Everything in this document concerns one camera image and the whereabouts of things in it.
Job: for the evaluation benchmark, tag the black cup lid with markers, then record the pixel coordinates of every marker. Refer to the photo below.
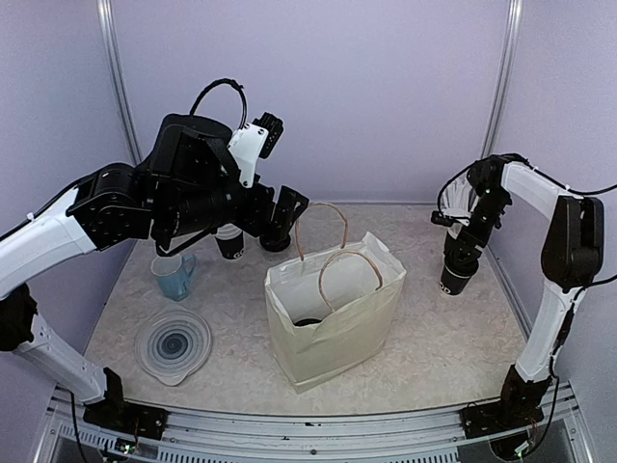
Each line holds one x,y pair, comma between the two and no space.
454,268
308,321

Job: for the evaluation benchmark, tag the wrapped white straws bundle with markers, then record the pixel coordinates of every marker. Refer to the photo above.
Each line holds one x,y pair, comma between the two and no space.
458,200

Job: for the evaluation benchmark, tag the blue glass cup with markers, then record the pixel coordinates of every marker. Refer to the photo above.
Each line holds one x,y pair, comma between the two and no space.
174,275

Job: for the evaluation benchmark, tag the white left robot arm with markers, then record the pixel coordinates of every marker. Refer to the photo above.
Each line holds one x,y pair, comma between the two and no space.
49,239

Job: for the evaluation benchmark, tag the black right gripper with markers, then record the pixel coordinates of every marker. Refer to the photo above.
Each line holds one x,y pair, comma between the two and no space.
468,244

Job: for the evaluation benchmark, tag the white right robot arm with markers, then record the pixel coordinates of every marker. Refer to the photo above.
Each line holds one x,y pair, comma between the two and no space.
571,258

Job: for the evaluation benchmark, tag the black paper coffee cup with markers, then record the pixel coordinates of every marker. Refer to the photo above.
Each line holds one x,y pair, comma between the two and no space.
452,286

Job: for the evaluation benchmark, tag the stack of paper cups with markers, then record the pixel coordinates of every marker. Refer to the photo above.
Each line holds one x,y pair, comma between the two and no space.
230,241

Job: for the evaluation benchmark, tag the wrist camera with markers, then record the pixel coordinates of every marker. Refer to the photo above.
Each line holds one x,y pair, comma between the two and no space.
438,218
254,141

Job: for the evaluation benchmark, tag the stack of black lids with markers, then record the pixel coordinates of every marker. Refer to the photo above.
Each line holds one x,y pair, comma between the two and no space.
273,245

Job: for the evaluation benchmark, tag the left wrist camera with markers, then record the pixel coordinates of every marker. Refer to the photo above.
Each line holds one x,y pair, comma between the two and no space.
254,141

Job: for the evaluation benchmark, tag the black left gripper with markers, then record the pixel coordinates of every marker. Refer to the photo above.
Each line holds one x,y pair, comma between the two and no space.
282,217

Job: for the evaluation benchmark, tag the aluminium front rail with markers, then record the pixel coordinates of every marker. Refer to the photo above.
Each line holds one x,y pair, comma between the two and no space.
430,435

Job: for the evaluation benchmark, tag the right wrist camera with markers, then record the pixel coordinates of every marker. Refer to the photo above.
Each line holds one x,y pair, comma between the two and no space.
438,218

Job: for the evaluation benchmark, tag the cream paper bag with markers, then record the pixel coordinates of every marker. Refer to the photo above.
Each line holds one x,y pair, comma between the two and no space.
354,288

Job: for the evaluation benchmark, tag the right aluminium post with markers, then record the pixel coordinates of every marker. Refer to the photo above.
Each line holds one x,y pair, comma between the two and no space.
507,59

